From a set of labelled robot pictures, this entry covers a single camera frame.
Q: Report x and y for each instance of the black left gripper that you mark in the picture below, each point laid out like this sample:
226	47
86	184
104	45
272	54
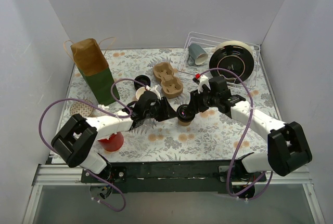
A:
161	108

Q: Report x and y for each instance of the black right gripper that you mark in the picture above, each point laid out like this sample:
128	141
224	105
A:
195	99

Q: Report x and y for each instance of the black plastic cup lid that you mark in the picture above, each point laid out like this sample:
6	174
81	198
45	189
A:
185	114

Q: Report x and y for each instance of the single kraft paper cup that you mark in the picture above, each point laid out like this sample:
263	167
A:
182	123

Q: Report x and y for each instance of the brown cardboard cup carrier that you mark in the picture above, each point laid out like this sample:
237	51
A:
171	85

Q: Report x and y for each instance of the stack of kraft paper cups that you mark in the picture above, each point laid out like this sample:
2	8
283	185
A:
139	92

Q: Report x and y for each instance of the brown and green paper bag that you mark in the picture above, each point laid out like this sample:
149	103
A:
94	68

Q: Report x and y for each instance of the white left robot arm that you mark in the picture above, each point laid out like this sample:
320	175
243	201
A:
75	139

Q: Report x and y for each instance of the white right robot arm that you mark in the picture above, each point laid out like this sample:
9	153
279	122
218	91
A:
287	146

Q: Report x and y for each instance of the floral table mat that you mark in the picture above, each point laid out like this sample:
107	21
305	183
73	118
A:
210	136

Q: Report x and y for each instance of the grey ceramic mug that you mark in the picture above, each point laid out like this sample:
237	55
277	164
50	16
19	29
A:
196	55

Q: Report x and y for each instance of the red cup with napkins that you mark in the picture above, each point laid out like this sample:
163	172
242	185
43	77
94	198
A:
113	143

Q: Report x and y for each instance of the black plate with cream rim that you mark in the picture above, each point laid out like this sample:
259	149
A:
234	56

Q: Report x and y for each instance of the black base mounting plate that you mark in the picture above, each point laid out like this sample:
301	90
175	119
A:
170	176

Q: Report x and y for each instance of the small patterned bowl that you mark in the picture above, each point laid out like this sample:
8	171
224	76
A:
85	110

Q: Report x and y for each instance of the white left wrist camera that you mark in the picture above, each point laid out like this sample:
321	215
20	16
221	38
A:
155	90

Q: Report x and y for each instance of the white wire dish rack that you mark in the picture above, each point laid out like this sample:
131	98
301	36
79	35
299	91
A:
209	43

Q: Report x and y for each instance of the aluminium frame rail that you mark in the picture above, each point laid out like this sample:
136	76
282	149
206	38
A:
49	175

